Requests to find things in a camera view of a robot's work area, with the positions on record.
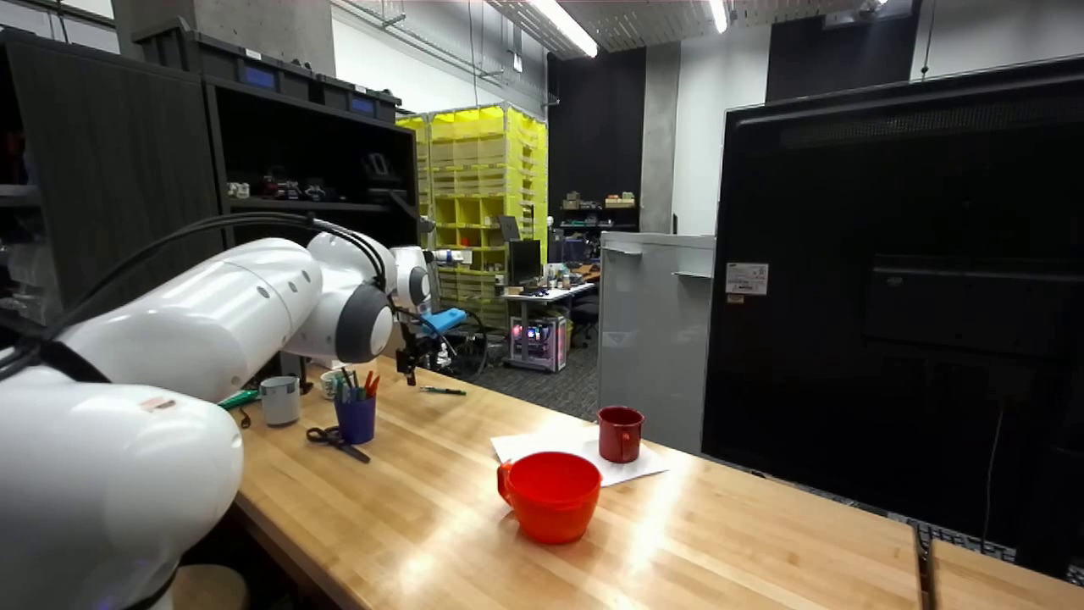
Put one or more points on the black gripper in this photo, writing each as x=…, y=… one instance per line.
x=429, y=342

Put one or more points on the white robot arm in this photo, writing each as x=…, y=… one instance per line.
x=114, y=487

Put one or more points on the blue cup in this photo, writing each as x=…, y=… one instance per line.
x=358, y=421

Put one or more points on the white cup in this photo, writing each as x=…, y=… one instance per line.
x=280, y=406

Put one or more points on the large red cup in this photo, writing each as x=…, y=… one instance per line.
x=549, y=502

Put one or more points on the red pen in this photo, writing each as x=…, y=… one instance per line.
x=372, y=384

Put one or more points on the green pen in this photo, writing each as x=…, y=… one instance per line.
x=344, y=380

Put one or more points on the computer case with lights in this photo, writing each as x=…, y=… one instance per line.
x=541, y=342

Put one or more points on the dark computer monitor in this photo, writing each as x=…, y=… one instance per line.
x=522, y=258

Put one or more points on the white paper sheet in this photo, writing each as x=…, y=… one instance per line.
x=565, y=442

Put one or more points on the yellow shelving rack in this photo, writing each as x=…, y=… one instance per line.
x=487, y=190

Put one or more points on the dark red mug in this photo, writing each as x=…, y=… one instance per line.
x=620, y=435

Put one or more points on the black shelf unit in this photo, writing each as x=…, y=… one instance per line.
x=311, y=157

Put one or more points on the grey metal cabinet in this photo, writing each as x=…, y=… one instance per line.
x=650, y=332

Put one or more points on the round wooden stool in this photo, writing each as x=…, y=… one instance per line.
x=208, y=592

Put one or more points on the white label sticker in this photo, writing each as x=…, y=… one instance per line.
x=746, y=279

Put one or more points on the dark grey cabinet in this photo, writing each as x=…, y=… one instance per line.
x=107, y=171

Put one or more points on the long ceiling light strip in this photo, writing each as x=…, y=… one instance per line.
x=560, y=25

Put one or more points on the short ceiling light strip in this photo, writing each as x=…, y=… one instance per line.
x=715, y=10

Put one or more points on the large black panel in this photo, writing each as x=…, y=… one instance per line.
x=901, y=310

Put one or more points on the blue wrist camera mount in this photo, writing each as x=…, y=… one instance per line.
x=446, y=321

